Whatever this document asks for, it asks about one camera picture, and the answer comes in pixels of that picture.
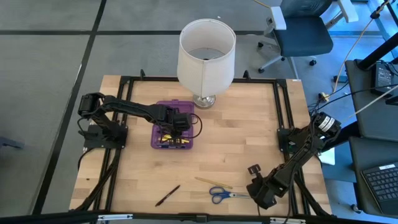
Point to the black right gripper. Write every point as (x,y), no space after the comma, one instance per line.
(264,189)

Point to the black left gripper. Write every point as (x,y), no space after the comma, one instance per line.
(168,119)

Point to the purple plastic supply box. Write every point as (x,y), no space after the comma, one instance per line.
(186,107)

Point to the yellow pencil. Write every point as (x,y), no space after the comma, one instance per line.
(214,183)

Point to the black pen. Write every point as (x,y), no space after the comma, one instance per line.
(168,195)

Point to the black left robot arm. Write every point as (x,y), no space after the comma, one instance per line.
(130,107)

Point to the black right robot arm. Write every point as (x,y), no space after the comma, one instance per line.
(297,155)

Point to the white shade silver table lamp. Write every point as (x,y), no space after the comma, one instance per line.
(202,77)

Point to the white paper sheet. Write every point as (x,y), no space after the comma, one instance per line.
(329,157)

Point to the black caster wheel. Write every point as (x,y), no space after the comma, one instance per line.
(356,208)

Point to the dark grey side table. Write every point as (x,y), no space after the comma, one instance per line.
(363,155)
(363,124)

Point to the yellow power plug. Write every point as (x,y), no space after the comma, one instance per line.
(324,97)

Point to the black laptop keyboard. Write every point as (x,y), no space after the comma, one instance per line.
(384,183)

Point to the black front crossbar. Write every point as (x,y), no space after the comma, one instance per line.
(62,217)

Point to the dark blue office chair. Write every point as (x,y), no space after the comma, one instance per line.
(301,37)

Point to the black power adapter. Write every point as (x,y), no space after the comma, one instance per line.
(383,77)

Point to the black diagonal pole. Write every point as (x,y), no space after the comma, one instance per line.
(377,54)

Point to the silver metal bracket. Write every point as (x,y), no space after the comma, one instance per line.
(287,221)
(115,217)

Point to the black aluminium table frame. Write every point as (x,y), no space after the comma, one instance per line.
(155,79)

